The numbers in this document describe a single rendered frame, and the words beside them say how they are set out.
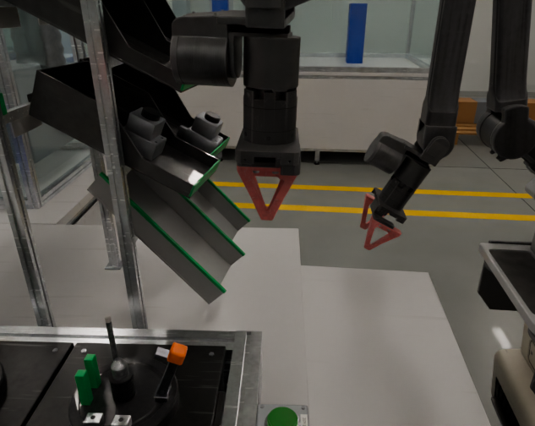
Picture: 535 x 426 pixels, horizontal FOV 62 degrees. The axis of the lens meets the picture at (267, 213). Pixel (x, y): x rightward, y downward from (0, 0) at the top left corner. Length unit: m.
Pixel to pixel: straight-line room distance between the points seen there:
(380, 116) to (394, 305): 3.51
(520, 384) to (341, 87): 3.62
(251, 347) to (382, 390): 0.25
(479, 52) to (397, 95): 5.06
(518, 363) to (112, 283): 0.90
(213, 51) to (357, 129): 4.02
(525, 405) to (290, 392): 0.44
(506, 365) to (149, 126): 0.83
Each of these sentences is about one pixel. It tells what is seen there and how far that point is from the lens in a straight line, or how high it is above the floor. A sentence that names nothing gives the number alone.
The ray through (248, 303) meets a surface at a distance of 1.01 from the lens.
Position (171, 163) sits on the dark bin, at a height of 1.22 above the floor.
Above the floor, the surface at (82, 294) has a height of 0.86.
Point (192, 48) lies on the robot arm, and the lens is 0.47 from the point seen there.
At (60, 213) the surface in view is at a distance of 1.55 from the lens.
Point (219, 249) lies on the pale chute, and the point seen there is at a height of 1.02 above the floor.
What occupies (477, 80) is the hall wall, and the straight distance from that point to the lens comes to 9.44.
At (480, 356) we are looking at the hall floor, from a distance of 2.35.
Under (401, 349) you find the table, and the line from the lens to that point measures 0.93.
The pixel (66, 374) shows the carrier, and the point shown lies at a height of 0.97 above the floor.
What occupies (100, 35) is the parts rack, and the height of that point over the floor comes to 1.42.
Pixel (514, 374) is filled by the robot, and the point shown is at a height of 0.80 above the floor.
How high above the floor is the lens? 1.46
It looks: 25 degrees down
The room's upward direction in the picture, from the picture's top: straight up
